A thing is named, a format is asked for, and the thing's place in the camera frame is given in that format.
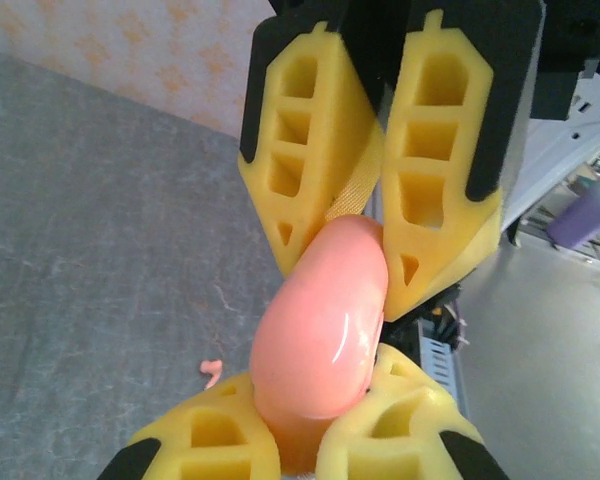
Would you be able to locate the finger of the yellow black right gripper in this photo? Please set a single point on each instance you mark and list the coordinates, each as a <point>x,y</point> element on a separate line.
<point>330,150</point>
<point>460,200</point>

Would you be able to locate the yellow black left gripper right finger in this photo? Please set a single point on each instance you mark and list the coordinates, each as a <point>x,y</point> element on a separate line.
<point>395,430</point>

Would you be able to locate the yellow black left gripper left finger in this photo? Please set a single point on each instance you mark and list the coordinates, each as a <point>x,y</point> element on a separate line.
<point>215,440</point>

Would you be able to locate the pink earbud charging case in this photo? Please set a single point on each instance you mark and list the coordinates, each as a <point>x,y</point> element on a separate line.
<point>320,325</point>

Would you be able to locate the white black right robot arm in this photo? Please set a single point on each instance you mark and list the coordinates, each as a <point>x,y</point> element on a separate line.
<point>595,120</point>

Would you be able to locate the purple cylindrical object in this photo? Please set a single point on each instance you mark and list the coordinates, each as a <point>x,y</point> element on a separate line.
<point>587,217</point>

